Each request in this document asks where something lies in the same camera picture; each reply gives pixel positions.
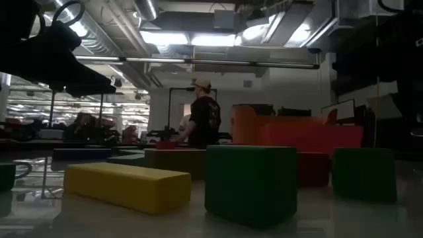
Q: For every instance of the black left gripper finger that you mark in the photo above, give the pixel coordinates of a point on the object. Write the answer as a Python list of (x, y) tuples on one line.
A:
[(89, 91), (79, 72)]

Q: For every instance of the long purple block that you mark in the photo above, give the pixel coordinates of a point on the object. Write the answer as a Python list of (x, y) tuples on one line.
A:
[(81, 154)]

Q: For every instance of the long green block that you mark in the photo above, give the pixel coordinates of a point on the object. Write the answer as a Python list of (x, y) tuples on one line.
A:
[(127, 160)]

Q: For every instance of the long yellow block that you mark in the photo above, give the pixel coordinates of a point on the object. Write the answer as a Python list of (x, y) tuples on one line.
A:
[(125, 188)]

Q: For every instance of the wide yellow block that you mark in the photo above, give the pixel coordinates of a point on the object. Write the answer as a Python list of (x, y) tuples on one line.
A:
[(175, 162)]

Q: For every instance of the green cube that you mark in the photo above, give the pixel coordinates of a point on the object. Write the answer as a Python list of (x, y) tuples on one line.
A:
[(251, 185), (363, 175)]

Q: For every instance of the large red block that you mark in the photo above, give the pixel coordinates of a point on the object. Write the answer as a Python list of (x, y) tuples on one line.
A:
[(312, 168)]

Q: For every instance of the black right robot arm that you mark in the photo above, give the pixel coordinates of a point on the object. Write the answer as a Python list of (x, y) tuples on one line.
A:
[(411, 109)]

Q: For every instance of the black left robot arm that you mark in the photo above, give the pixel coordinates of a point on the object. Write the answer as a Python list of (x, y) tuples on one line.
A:
[(16, 13)]

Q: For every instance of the black ceiling spotlight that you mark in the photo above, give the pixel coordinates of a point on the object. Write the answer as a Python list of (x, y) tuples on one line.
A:
[(138, 96), (118, 82)]

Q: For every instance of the red machine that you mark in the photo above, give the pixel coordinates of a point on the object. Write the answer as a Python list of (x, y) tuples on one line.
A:
[(130, 134)]

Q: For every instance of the white screen panel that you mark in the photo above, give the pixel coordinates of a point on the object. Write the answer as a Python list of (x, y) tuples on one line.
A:
[(343, 110)]

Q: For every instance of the small red box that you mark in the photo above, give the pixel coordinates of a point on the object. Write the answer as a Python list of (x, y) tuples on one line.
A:
[(165, 145)]

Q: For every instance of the white door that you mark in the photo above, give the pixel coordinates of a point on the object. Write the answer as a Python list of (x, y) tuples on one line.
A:
[(185, 108)]

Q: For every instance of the black monitor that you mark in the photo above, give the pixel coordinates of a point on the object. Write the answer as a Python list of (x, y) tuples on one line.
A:
[(264, 109), (294, 112)]

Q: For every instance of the pink plastic bin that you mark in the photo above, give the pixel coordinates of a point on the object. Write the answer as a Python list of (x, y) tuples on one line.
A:
[(314, 139)]

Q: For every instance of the long ceiling light bar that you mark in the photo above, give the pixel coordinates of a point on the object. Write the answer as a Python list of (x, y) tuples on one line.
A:
[(218, 62)]

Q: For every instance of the grey ceiling ventilation box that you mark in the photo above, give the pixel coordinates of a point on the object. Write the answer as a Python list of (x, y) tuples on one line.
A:
[(229, 20)]

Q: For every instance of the orange plastic bin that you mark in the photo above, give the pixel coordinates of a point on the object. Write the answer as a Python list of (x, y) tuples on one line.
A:
[(243, 125)]

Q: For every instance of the silver round air duct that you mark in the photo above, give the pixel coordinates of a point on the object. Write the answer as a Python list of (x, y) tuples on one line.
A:
[(96, 43)]

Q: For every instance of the black table frame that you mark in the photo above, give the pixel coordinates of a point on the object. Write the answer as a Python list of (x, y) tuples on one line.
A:
[(33, 144)]

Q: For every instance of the short silver air duct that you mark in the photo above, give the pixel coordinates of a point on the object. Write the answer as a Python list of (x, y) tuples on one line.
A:
[(145, 8)]

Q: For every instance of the wall vent grille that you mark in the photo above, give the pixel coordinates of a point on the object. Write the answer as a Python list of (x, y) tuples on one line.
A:
[(248, 83)]

